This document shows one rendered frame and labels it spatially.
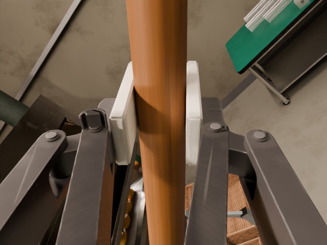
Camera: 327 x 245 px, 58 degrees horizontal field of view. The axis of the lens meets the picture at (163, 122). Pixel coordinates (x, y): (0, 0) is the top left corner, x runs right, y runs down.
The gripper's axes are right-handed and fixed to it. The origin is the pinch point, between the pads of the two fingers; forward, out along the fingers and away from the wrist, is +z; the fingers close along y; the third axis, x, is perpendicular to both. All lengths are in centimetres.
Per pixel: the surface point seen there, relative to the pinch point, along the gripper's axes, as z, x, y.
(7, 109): 281, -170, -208
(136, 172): 149, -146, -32
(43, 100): 151, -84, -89
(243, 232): 95, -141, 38
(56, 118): 142, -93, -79
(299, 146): 208, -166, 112
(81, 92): 359, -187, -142
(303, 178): 173, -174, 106
